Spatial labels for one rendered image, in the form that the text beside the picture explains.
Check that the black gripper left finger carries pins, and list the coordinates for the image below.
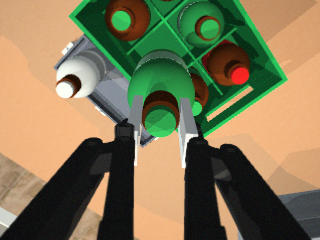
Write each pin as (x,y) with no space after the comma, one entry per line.
(56,210)

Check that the green bottle crate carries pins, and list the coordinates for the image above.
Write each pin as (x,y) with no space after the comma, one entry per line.
(89,17)

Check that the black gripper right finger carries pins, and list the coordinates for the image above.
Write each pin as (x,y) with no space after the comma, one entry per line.
(256,210)

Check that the brown bottle with red cap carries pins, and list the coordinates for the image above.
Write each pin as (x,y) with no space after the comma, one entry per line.
(227,63)

